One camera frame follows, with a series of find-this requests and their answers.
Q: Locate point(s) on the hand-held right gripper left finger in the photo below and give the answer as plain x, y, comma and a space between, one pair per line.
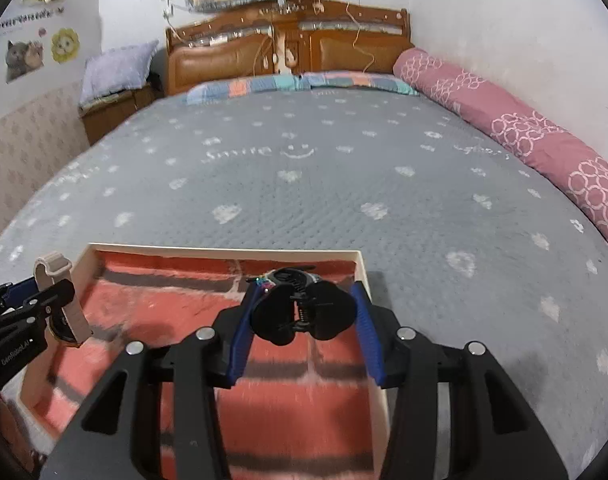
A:
241, 340

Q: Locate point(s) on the sunflower cat wall sticker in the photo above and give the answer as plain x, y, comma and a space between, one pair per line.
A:
64, 46

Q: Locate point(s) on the white tray with brick-print lining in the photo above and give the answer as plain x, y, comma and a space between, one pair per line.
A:
148, 300

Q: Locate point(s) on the black rainbow rhinestone hair clip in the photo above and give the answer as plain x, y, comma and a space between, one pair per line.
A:
329, 315

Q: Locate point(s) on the beige hair clip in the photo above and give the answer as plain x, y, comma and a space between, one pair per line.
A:
76, 320

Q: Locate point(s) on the brown wooden headboard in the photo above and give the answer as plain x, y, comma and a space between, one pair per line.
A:
208, 62

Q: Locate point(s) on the grey patterned bed blanket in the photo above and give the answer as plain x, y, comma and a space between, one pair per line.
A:
334, 200

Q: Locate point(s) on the cartoon figure headboard sticker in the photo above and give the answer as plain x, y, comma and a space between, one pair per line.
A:
285, 55

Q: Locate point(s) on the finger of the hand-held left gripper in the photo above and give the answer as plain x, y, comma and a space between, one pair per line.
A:
43, 305
18, 292

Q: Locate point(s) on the purple dotted pillow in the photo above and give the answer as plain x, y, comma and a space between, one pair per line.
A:
116, 72

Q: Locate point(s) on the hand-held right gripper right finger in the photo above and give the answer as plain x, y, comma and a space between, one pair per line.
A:
368, 340

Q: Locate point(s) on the grey cats wall sticker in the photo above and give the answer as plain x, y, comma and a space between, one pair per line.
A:
23, 60

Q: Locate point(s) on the brown wooden nightstand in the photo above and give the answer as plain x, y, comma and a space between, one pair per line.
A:
108, 115

